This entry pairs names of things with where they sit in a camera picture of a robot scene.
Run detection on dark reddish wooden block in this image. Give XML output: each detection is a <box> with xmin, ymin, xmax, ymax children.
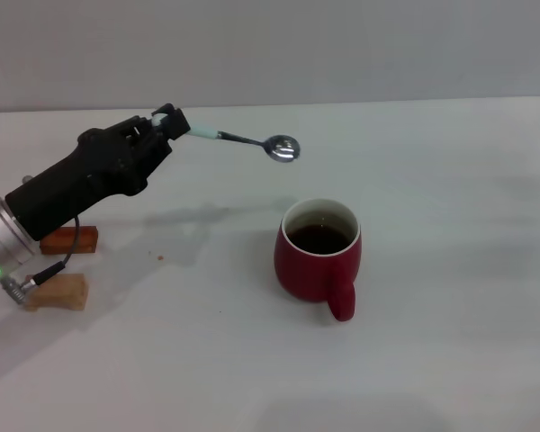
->
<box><xmin>39</xmin><ymin>224</ymin><xmax>100</xmax><ymax>256</ymax></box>

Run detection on dark coffee liquid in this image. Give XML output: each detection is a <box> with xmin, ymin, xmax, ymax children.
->
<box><xmin>286</xmin><ymin>224</ymin><xmax>352</xmax><ymax>256</ymax></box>

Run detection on light wooden block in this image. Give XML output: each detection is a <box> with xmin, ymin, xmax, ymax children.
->
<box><xmin>25</xmin><ymin>273</ymin><xmax>91</xmax><ymax>312</ymax></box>

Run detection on red ceramic mug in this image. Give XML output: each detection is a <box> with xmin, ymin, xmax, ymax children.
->
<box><xmin>273</xmin><ymin>197</ymin><xmax>363</xmax><ymax>323</ymax></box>

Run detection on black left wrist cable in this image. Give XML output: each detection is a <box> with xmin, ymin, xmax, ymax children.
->
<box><xmin>2</xmin><ymin>214</ymin><xmax>81</xmax><ymax>307</ymax></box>

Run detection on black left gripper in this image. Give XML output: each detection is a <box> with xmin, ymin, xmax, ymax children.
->
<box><xmin>4</xmin><ymin>103</ymin><xmax>191</xmax><ymax>242</ymax></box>

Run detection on metal spoon with pale-blue handle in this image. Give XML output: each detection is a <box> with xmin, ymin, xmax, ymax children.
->
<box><xmin>151</xmin><ymin>114</ymin><xmax>302</xmax><ymax>164</ymax></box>

